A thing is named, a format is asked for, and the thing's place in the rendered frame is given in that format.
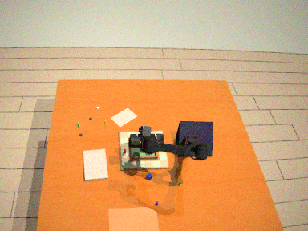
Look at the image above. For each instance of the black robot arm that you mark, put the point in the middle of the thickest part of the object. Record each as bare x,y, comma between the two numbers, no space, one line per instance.
150,145

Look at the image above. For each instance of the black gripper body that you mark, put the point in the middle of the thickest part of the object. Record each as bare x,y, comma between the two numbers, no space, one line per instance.
159,136

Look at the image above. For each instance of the blue die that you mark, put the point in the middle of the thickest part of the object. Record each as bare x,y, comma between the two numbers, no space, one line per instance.
149,176

